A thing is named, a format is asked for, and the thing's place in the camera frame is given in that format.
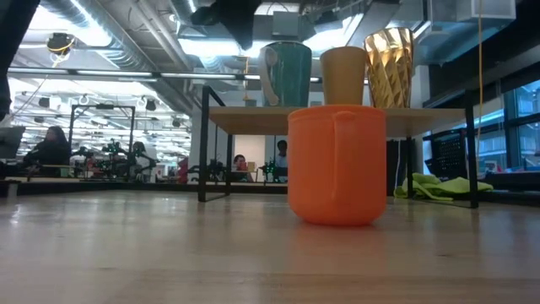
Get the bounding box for long ceiling light bar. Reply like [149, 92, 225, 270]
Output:
[7, 67, 262, 82]

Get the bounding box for orange plastic mug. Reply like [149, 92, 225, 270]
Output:
[287, 105, 387, 226]

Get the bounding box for black perforated crate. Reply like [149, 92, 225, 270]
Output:
[423, 128, 471, 181]

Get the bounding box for black ceiling cable reel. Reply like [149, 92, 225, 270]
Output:
[45, 31, 78, 57]

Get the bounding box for wooden shelf black metal legs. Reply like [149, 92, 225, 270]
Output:
[197, 84, 480, 209]

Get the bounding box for black background rig frame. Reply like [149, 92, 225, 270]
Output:
[67, 103, 137, 181]

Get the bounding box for person standing behind shelf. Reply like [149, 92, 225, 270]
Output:
[274, 139, 289, 179]

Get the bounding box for amber faceted glass tumbler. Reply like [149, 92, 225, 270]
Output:
[363, 26, 416, 109]

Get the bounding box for grey computer monitor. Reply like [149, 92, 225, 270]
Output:
[0, 126, 27, 160]

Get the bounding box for teal mug white handle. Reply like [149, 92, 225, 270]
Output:
[257, 41, 314, 108]

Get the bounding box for green cloth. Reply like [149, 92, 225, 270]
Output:
[393, 171, 495, 202]

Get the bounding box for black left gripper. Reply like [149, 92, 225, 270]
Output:
[189, 0, 263, 51]

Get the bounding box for person seated at desk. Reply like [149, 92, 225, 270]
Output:
[22, 125, 73, 167]

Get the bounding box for mustard yellow plastic cup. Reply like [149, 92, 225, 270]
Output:
[319, 46, 368, 106]

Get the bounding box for yellow hanging cable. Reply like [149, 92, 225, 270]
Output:
[475, 0, 485, 170]

